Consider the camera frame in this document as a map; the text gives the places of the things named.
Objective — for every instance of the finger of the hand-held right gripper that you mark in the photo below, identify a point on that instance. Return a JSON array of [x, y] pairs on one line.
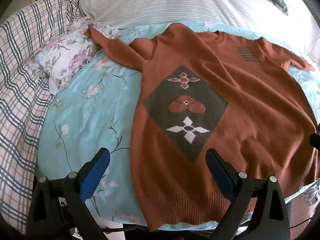
[[315, 141]]

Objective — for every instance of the rust orange knit sweater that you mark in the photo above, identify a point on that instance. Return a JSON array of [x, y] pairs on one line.
[[250, 100]]

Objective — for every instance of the white pink floral cloth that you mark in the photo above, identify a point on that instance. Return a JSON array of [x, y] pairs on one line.
[[67, 57]]

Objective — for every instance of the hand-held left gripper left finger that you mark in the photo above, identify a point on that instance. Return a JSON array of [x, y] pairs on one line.
[[93, 177]]

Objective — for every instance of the white striped quilt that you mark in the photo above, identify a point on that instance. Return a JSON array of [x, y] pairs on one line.
[[162, 2]]

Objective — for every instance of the light blue floral bedsheet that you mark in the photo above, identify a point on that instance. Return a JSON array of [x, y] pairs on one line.
[[87, 120]]

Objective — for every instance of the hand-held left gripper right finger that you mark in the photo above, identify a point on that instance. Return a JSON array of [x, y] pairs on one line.
[[220, 177]]

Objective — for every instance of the plaid checked blanket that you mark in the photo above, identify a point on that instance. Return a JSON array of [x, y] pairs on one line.
[[17, 80]]

